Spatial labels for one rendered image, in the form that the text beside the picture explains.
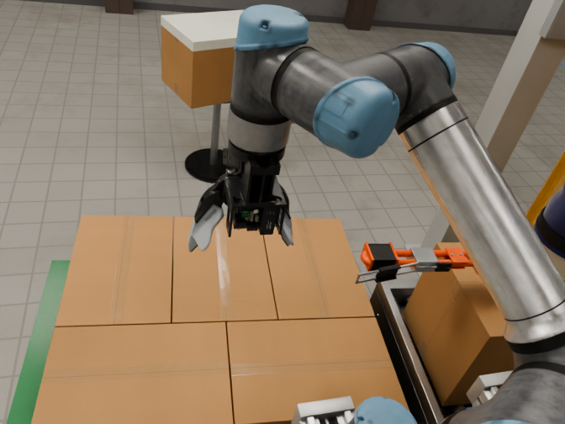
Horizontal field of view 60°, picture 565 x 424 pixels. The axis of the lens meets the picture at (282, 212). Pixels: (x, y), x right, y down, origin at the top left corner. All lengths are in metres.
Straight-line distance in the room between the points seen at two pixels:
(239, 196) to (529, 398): 0.38
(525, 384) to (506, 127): 2.15
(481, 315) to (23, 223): 2.49
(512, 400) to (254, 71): 0.41
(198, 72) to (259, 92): 2.36
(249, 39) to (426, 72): 0.19
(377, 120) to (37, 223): 2.81
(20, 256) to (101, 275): 1.00
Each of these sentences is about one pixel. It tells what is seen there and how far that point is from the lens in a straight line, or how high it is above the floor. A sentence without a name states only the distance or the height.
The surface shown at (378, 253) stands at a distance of 1.43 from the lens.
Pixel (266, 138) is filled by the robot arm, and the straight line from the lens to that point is 0.56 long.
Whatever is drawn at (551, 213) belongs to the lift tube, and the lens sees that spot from 1.64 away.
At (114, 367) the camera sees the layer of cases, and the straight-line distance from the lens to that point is 1.78.
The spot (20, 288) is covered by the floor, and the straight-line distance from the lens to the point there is 2.81.
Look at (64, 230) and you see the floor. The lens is 3.08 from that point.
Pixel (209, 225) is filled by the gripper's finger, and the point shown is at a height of 1.59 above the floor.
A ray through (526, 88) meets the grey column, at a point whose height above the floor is 1.22.
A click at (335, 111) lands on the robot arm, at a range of 0.46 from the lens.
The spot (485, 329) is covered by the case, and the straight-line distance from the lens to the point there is 1.61.
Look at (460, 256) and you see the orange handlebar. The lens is 1.56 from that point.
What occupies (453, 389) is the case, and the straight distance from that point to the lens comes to 1.81.
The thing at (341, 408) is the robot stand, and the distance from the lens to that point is 1.23.
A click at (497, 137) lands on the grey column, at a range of 2.65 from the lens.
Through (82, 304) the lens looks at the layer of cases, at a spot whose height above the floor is 0.54.
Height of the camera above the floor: 2.03
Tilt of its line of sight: 39 degrees down
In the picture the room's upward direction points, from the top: 11 degrees clockwise
